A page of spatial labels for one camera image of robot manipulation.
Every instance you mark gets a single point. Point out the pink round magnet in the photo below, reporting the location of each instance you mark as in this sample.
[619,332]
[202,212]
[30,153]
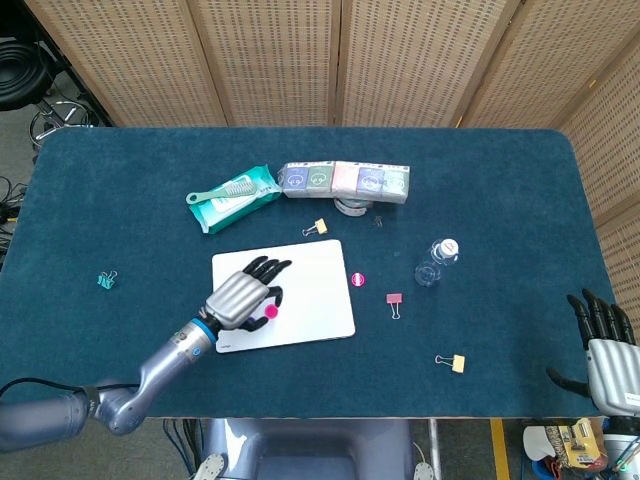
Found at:
[358,280]
[271,312]

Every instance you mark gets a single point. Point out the small black binder clip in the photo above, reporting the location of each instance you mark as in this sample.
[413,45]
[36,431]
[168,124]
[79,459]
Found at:
[378,222]

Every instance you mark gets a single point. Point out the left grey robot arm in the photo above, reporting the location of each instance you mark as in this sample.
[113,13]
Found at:
[160,365]

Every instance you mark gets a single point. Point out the multicolour tissue packet bundle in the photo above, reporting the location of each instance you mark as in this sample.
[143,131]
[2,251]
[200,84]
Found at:
[345,182]

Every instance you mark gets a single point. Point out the chrome stool base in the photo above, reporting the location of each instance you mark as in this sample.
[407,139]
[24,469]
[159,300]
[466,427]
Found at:
[55,120]

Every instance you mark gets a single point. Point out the white rectangular board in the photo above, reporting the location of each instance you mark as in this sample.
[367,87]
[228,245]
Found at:
[315,300]

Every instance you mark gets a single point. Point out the black round stool seat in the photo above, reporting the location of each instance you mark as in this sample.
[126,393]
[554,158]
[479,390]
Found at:
[17,75]

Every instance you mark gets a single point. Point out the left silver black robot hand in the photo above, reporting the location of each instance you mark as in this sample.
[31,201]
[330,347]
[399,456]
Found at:
[237,300]

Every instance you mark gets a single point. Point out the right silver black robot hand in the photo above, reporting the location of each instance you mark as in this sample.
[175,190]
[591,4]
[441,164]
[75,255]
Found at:
[615,375]

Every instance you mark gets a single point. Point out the pink binder clip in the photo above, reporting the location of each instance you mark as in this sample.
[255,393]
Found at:
[394,298]

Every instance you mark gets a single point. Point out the green wet wipes pack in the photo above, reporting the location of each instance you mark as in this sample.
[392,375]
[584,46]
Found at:
[225,217]

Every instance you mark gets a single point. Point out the teal binder clip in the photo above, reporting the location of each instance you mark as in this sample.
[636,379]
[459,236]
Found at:
[106,282]

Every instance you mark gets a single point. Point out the woven folding screen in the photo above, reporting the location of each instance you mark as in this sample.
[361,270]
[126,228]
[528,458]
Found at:
[275,60]

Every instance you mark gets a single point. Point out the yellow printed package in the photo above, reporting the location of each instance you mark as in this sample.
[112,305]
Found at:
[580,445]

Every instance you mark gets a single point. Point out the large yellow binder clip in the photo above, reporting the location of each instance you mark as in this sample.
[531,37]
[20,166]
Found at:
[458,363]

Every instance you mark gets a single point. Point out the blue table mat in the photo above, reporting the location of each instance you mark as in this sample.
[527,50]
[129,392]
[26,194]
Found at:
[125,200]

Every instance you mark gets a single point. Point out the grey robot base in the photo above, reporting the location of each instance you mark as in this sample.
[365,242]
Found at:
[310,450]

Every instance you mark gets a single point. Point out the small yellow binder clip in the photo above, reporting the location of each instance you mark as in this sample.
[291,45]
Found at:
[321,226]

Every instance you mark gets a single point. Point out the clear plastic water bottle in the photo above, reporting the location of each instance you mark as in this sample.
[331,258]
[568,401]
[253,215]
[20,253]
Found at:
[430,270]

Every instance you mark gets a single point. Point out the pale green brush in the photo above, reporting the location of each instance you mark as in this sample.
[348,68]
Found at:
[240,189]

